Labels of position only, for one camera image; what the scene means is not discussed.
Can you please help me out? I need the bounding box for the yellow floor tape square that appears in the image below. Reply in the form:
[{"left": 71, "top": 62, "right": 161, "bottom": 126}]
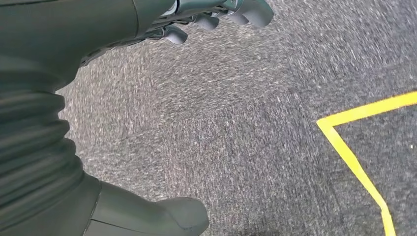
[{"left": 316, "top": 91, "right": 417, "bottom": 236}]

